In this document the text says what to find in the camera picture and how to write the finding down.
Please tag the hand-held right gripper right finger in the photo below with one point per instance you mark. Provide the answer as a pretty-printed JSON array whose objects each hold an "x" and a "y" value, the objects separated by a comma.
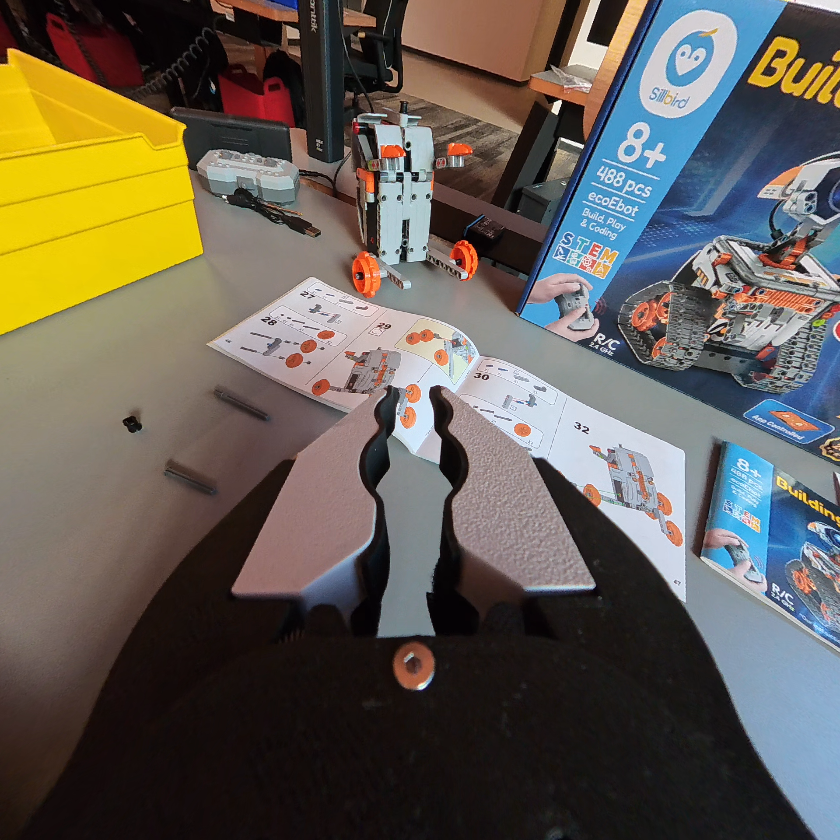
[{"x": 515, "y": 525}]

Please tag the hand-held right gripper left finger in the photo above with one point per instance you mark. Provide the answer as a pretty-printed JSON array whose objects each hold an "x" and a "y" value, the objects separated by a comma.
[{"x": 305, "y": 525}]

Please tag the thin dark axle piece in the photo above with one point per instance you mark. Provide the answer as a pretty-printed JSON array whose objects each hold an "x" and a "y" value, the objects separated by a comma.
[
  {"x": 190, "y": 478},
  {"x": 243, "y": 404}
]

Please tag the dark connector pin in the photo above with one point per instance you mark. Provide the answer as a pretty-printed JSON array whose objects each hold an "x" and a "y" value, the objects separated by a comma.
[{"x": 131, "y": 423}]

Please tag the yellow plastic bin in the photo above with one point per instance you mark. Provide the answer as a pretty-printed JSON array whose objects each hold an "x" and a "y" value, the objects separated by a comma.
[{"x": 92, "y": 223}]

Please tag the grey desk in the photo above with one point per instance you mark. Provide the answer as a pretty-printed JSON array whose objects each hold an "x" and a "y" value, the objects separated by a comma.
[{"x": 92, "y": 565}]

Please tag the open white instruction booklet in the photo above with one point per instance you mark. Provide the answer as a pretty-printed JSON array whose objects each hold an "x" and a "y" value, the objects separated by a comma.
[{"x": 578, "y": 420}]

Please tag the small colourful booklet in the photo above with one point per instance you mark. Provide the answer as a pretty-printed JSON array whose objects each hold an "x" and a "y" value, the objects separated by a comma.
[{"x": 775, "y": 538}]

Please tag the small black module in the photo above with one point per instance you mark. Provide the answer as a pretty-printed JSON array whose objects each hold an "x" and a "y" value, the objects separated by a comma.
[{"x": 484, "y": 232}]

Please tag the grey orange robot model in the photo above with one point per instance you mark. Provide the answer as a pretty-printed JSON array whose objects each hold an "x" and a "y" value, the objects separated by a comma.
[{"x": 394, "y": 197}]

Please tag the grey battery box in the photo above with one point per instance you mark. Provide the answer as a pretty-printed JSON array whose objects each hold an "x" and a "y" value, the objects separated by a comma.
[{"x": 247, "y": 175}]

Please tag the blue toy robot box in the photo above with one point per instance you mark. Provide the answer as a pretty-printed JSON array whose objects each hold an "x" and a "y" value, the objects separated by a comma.
[{"x": 709, "y": 223}]

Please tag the black flat box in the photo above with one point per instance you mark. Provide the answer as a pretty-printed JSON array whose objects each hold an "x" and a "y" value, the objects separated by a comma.
[{"x": 230, "y": 129}]

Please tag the red bag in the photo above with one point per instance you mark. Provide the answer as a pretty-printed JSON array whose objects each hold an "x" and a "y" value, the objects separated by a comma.
[
  {"x": 256, "y": 99},
  {"x": 92, "y": 50}
]

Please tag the black tall speaker box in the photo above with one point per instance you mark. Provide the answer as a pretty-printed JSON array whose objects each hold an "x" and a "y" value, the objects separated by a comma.
[{"x": 322, "y": 79}]

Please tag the black office chair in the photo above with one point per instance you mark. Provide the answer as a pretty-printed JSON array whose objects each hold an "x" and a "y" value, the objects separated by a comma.
[{"x": 374, "y": 40}]

